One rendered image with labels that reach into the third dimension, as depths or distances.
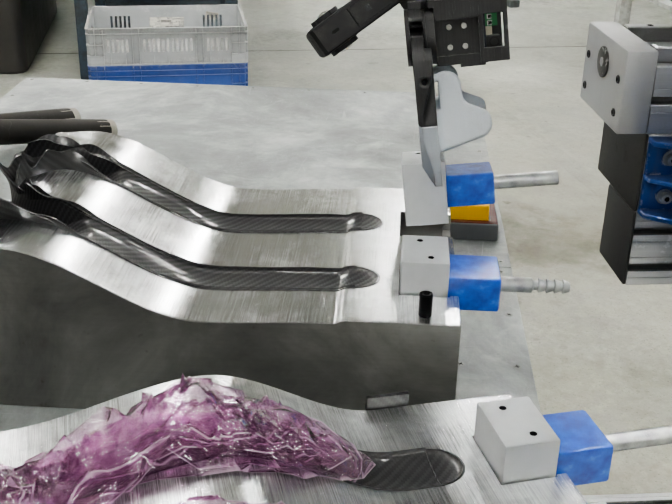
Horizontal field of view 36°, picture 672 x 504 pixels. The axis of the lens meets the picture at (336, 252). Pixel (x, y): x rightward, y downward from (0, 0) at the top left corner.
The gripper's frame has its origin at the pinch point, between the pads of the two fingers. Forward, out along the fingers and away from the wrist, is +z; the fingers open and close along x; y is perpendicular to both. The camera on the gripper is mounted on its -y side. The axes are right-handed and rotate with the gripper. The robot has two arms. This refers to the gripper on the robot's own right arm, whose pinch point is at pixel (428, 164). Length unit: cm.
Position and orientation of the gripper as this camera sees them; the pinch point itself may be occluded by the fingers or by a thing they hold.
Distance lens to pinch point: 88.3
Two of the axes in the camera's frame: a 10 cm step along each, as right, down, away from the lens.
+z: 1.1, 9.5, 2.9
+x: 0.7, -3.0, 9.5
